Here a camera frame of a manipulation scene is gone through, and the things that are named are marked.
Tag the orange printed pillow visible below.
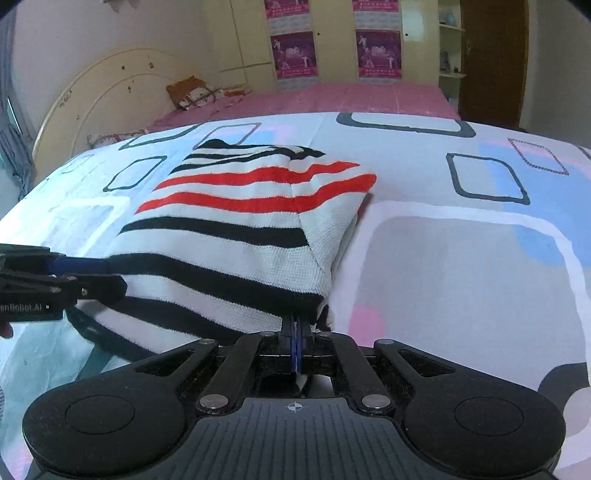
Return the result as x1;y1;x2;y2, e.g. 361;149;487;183
165;75;228;112

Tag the cream wardrobe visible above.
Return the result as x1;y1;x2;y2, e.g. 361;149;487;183
203;0;440;88

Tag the grey blue curtain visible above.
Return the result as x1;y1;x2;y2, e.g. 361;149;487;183
0;18;37;197

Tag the printed blanket with rounded rectangles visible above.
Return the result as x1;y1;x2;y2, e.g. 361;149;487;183
0;111;591;480

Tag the cream arched headboard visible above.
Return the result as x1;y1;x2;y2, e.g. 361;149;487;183
34;48;253;179

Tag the pink bed sheet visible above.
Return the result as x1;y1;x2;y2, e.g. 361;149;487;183
145;82;461;133

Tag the cream open shelf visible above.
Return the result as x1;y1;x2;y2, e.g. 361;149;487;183
436;0;467;108

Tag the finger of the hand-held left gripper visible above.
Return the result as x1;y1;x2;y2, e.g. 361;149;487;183
0;273;128;306
0;244;112;278

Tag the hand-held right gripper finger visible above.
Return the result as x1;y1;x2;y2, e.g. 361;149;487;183
295;314;459;416
131;314;297;416

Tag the purple wall poster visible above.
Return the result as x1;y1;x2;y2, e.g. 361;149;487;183
270;31;320;80
352;0;400;13
355;30;402;80
264;0;309;18

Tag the red black striped white sweater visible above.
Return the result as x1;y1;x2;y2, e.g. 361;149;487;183
69;138;378;398

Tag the brown wooden door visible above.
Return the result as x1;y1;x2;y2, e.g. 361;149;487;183
457;0;530;133

